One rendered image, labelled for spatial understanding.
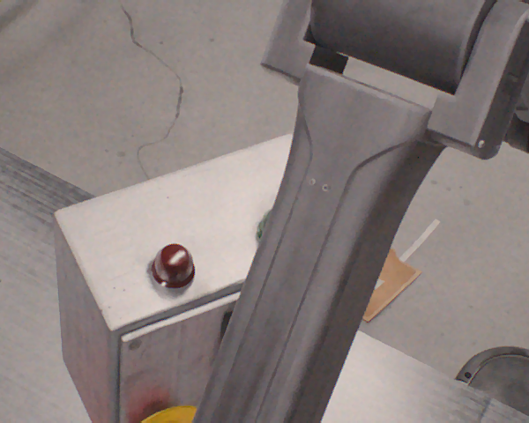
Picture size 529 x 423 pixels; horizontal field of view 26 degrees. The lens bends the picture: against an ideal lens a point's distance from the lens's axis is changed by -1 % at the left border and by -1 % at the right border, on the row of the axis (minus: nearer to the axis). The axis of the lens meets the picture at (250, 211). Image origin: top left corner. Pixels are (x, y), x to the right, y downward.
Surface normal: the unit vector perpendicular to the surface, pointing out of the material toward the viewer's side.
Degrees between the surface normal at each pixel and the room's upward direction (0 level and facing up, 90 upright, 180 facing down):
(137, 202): 0
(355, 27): 81
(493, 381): 0
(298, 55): 47
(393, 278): 7
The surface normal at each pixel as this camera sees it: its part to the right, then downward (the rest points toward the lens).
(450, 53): -0.56, 0.43
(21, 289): 0.11, -0.58
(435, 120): -0.46, -0.02
